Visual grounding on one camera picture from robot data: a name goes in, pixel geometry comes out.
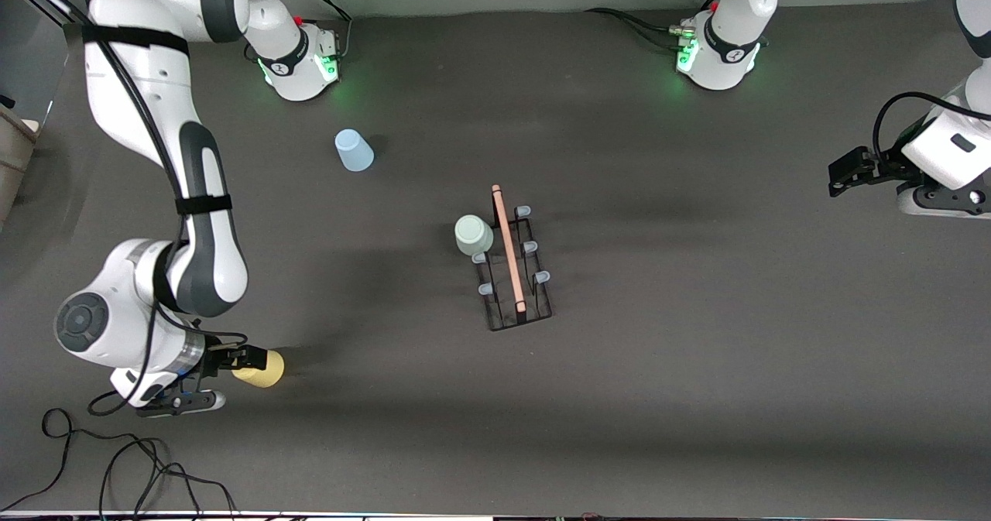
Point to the dark grey table mat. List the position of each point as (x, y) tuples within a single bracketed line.
[(619, 428)]

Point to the light blue plastic cup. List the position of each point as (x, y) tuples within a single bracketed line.
[(354, 151)]

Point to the black frame rail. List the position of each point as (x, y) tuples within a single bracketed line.
[(46, 2)]

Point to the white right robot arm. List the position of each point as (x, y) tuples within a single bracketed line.
[(132, 118)]

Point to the yellow plastic cup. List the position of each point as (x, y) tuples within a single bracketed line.
[(267, 376)]

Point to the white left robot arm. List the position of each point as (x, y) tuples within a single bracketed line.
[(735, 10)]

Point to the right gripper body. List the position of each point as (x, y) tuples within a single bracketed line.
[(214, 358)]

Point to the pale green plastic cup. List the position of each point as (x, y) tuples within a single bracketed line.
[(473, 234)]

